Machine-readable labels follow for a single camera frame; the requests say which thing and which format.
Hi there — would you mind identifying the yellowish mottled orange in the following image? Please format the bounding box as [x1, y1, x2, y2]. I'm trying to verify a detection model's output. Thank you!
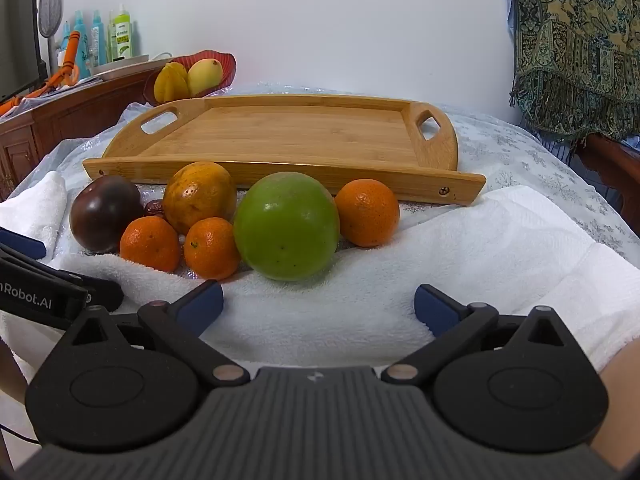
[163, 161, 238, 235]

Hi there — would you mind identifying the wooden serving tray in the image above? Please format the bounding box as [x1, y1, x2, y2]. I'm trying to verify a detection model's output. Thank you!
[82, 94, 487, 207]

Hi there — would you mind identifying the grey electric fly swatter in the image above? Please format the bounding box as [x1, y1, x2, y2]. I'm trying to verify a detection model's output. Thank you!
[38, 0, 64, 77]

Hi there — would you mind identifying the yellow starfruit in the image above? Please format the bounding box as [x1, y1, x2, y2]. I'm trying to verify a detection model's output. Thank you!
[153, 62, 191, 103]

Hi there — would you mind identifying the white towel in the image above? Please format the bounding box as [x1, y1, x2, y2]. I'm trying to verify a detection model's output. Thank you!
[0, 170, 640, 391]

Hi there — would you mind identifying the small orange mandarin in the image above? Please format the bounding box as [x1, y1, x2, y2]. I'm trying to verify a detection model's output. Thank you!
[183, 217, 242, 281]
[334, 178, 401, 248]
[119, 216, 181, 274]

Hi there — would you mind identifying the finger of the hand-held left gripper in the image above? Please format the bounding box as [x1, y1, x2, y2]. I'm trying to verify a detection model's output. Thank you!
[0, 246, 124, 313]
[0, 227, 47, 262]

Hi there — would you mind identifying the person's bare leg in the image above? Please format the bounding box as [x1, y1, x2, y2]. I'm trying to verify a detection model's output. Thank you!
[592, 335, 640, 468]

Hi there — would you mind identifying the orange handled tool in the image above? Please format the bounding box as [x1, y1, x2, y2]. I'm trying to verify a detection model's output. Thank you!
[0, 31, 82, 113]

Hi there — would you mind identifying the black cable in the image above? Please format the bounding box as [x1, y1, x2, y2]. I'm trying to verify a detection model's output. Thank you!
[0, 424, 42, 446]

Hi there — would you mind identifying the red glass fruit bowl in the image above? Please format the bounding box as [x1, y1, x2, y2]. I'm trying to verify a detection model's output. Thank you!
[144, 50, 237, 106]

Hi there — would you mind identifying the green and white bottle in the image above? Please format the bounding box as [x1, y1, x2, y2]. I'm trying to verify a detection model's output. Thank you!
[112, 4, 134, 60]

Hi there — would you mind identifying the teal spray bottle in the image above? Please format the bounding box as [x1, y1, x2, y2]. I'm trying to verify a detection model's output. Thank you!
[91, 10, 107, 66]
[72, 10, 91, 74]

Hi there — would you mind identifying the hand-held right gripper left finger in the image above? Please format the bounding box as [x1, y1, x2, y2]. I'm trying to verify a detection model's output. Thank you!
[55, 280, 251, 386]

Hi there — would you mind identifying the blue garment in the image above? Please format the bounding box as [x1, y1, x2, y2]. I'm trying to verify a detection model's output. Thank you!
[504, 0, 517, 96]

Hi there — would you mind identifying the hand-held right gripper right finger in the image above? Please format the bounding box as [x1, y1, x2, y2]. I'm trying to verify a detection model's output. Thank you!
[381, 284, 581, 385]

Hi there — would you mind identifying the light blue striped cloth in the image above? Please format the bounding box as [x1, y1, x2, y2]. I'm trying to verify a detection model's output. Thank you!
[522, 127, 577, 162]

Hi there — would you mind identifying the dark wooden chair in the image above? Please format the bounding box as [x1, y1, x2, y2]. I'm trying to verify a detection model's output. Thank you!
[574, 132, 640, 237]

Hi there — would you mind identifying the carved wooden cabinet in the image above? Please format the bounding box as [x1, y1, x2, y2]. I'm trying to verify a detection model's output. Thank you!
[0, 66, 168, 202]

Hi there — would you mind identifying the white plastic tray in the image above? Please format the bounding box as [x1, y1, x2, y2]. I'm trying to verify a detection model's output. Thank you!
[91, 54, 152, 77]

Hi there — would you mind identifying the dark purple round fruit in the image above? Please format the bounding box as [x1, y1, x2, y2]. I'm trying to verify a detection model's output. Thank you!
[69, 175, 145, 255]

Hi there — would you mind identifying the green paisley fringed shawl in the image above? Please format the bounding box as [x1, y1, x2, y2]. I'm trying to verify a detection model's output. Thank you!
[509, 0, 640, 142]

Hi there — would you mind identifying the yellow mango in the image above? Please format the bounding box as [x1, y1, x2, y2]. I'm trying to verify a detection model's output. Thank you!
[186, 58, 223, 98]

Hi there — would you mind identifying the large green citrus fruit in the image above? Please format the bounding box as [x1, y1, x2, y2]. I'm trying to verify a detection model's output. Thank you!
[232, 171, 342, 282]

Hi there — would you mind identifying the black monitor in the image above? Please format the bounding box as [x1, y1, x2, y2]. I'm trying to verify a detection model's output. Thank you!
[0, 0, 49, 103]

